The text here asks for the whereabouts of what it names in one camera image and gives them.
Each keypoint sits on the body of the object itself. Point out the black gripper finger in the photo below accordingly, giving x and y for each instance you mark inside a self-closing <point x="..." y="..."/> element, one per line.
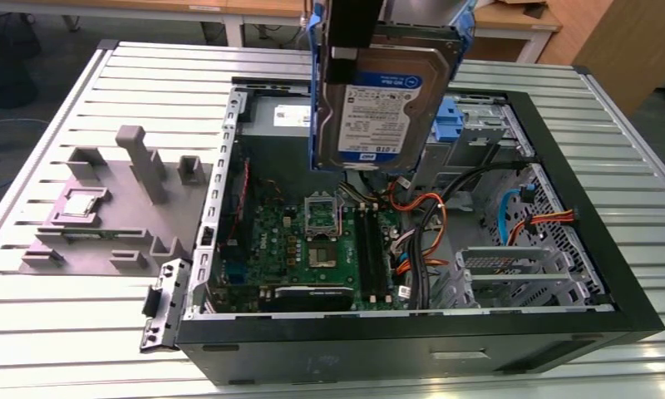
<point x="352" y="25"/>

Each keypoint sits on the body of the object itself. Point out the black graphics card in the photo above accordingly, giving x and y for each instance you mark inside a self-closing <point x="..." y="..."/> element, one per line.
<point x="311" y="297"/>

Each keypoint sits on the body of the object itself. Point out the black open PC case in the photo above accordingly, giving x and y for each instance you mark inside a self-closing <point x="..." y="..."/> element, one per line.
<point x="365" y="353"/>

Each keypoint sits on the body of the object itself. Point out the hard disk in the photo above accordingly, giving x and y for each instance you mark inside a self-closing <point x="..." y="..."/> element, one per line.
<point x="377" y="116"/>

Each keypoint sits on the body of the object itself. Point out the blue plastic drive latch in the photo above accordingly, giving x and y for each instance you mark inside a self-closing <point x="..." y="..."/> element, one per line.
<point x="452" y="129"/>

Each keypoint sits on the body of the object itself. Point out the grey hinged card bracket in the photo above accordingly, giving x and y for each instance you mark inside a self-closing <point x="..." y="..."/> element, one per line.
<point x="168" y="291"/>

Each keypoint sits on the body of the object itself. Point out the grey parts rack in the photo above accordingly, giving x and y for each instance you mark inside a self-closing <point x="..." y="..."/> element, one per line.
<point x="127" y="208"/>

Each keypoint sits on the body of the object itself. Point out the grey power supply unit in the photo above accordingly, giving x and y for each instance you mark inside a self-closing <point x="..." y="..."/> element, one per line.
<point x="272" y="162"/>

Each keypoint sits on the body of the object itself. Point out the green RAM stick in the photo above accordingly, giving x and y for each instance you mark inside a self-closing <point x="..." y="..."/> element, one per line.
<point x="91" y="236"/>

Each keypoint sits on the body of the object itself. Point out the green motherboard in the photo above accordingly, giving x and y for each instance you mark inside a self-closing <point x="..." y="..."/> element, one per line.
<point x="277" y="249"/>

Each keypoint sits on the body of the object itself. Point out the thin locking lever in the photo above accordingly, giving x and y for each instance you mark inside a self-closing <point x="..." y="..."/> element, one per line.
<point x="339" y="220"/>

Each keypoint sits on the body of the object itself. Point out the metal optical drive cage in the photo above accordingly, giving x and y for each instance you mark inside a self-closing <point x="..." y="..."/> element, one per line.
<point x="483" y="145"/>

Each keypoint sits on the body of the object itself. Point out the metal disk bay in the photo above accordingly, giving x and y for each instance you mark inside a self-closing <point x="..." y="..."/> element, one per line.
<point x="509" y="277"/>

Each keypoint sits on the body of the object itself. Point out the black office chair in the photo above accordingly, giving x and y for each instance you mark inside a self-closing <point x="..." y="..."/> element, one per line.
<point x="8" y="75"/>

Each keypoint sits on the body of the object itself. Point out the black RAM slot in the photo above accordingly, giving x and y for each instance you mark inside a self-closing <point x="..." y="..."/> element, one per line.
<point x="381" y="249"/>
<point x="365" y="249"/>

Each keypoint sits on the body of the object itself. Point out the silver CPU chip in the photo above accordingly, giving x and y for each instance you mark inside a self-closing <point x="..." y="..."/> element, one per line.
<point x="81" y="205"/>

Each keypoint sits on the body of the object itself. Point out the wooden desk white frame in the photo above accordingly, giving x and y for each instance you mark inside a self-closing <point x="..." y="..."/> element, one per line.
<point x="504" y="21"/>

